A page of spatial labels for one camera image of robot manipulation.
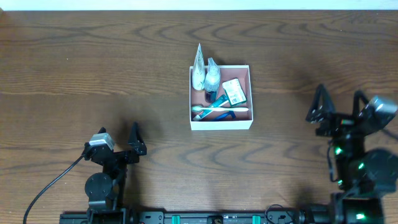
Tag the green white toothbrush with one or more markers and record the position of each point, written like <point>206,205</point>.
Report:
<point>199,108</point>

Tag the teal toothpaste tube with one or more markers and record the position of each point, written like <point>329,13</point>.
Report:
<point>222,100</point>

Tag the green white soap packet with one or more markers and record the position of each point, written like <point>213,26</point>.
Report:
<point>234,92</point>

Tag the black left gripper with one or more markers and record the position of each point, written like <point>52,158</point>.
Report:
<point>118,156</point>

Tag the white lotion tube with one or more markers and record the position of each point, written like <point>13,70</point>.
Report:
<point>198,71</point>

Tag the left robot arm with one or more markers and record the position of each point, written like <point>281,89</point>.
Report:
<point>105,189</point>

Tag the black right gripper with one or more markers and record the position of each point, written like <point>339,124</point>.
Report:
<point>342,123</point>

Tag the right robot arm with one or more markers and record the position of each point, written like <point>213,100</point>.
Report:
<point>363,177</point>

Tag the white box pink interior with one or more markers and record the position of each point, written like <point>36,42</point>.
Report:
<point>243,120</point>

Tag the blue disposable razor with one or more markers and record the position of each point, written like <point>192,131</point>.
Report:
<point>225,116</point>

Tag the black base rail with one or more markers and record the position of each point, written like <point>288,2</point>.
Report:
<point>272,216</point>

